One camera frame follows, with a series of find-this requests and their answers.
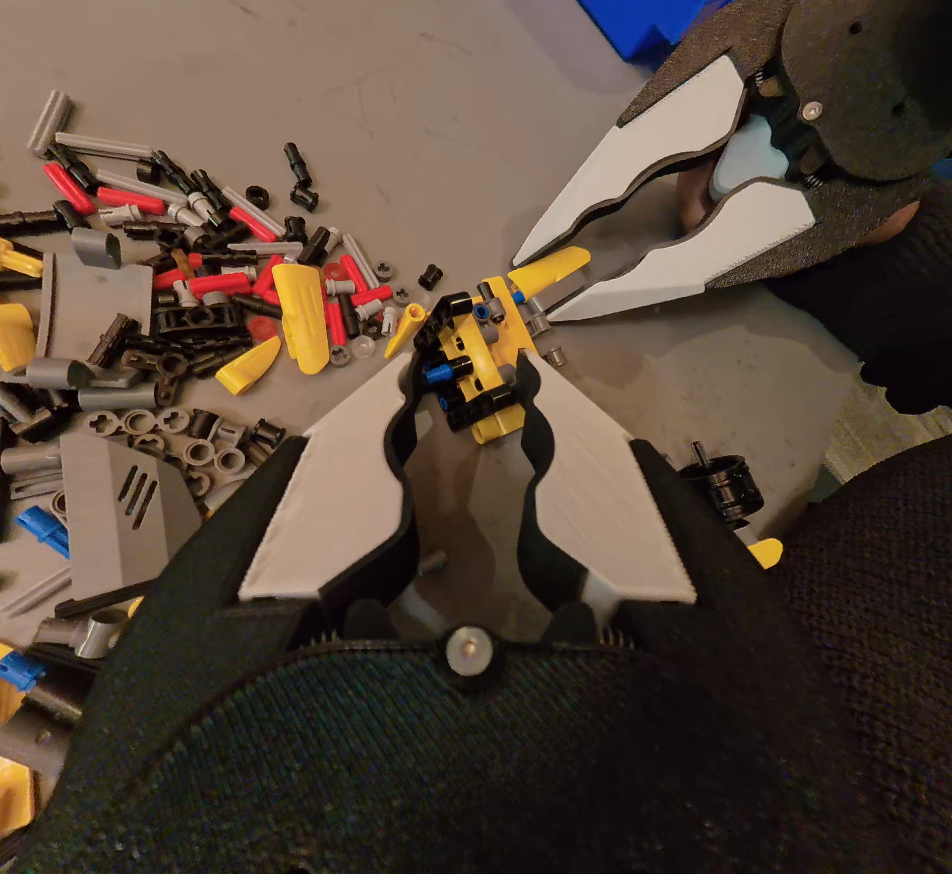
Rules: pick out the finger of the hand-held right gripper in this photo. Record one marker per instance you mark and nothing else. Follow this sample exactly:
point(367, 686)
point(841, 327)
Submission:
point(654, 122)
point(729, 241)

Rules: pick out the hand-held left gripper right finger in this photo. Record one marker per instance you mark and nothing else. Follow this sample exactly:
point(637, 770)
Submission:
point(610, 517)

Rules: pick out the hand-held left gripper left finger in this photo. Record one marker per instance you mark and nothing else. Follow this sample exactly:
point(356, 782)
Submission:
point(335, 509)

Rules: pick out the black wheel assembly yellow panels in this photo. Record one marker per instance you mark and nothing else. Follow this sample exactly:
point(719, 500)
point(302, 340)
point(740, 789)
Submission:
point(725, 494)

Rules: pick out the yellow panel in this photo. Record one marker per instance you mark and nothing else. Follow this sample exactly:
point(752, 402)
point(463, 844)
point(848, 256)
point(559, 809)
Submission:
point(550, 268)

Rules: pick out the yellow toy brick frame assembly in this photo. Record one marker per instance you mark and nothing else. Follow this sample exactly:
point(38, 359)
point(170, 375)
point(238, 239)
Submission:
point(483, 360)

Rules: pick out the person's right forearm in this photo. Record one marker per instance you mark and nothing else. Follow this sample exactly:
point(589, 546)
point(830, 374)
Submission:
point(892, 323)

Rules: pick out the person's right hand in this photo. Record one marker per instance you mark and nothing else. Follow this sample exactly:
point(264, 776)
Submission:
point(695, 197)

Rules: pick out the dark grey tube brick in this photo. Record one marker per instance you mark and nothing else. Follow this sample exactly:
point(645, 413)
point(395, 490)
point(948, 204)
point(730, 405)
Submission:
point(433, 561)

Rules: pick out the small grey pin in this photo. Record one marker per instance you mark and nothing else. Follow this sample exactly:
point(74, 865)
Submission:
point(554, 355)

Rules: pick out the pile of toy brick parts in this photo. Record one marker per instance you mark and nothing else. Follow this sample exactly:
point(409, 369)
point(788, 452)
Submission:
point(149, 293)

